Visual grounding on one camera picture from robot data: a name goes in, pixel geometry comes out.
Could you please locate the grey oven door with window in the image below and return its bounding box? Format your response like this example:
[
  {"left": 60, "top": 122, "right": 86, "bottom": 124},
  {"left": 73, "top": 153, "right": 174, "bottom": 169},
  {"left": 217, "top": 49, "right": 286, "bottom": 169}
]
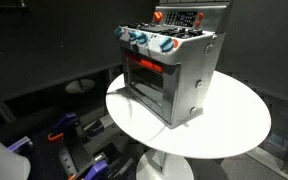
[{"left": 121, "top": 49, "right": 182, "bottom": 125}]

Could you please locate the black keypad panel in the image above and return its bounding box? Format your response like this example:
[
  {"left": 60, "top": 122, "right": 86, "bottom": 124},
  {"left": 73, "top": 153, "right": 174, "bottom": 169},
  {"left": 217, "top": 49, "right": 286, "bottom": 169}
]
[{"left": 165, "top": 10, "right": 198, "bottom": 28}]

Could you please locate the grey toy kitchen stove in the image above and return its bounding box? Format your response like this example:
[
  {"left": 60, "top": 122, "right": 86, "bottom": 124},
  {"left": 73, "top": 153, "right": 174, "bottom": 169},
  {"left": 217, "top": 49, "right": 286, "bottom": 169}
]
[{"left": 113, "top": 4, "right": 230, "bottom": 130}]

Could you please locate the blue stove knob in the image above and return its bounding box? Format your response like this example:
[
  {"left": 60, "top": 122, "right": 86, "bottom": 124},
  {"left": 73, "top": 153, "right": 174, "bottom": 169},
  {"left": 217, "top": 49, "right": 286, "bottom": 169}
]
[
  {"left": 128, "top": 30, "right": 139, "bottom": 42},
  {"left": 159, "top": 36, "right": 175, "bottom": 53},
  {"left": 113, "top": 25, "right": 126, "bottom": 38},
  {"left": 137, "top": 32, "right": 150, "bottom": 45}
]

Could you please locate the dark clamp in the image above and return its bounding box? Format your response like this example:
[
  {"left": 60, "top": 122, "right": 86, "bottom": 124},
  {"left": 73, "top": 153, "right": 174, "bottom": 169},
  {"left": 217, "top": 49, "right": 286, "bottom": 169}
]
[{"left": 82, "top": 119, "right": 105, "bottom": 138}]

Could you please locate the large orange dial knob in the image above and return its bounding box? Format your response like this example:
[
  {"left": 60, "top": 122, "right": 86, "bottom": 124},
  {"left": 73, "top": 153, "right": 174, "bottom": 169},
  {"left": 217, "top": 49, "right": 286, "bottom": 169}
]
[{"left": 153, "top": 11, "right": 164, "bottom": 24}]

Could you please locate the round white table base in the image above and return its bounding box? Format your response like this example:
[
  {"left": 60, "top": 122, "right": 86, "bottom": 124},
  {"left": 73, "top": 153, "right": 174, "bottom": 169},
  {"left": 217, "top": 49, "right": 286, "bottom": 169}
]
[{"left": 136, "top": 148, "right": 195, "bottom": 180}]

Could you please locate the purple clamp with orange trigger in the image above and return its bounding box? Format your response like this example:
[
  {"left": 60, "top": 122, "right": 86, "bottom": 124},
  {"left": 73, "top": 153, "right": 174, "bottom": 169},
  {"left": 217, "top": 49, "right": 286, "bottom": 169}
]
[{"left": 47, "top": 112, "right": 80, "bottom": 144}]

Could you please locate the round white table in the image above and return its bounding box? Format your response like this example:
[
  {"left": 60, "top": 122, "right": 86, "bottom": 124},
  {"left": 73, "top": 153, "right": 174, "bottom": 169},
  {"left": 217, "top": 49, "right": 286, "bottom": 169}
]
[{"left": 105, "top": 70, "right": 272, "bottom": 160}]

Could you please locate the black perforated bar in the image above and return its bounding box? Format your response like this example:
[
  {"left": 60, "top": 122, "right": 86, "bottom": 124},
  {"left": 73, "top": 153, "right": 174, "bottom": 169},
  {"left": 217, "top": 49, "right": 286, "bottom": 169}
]
[{"left": 57, "top": 144, "right": 79, "bottom": 180}]

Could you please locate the white rounded object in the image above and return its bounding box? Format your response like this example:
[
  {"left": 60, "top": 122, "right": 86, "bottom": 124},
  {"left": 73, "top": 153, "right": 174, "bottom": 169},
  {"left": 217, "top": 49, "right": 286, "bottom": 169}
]
[{"left": 0, "top": 128, "right": 31, "bottom": 180}]

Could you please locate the orange oven door handle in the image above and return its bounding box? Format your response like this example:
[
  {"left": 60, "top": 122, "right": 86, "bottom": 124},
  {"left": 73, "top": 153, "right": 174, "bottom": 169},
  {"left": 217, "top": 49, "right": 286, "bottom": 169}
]
[{"left": 125, "top": 53, "right": 165, "bottom": 73}]

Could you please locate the small round pedestal base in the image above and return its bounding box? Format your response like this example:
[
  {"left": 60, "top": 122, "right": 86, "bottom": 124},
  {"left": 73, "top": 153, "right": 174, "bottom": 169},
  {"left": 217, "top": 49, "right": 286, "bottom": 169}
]
[{"left": 64, "top": 78, "right": 96, "bottom": 95}]

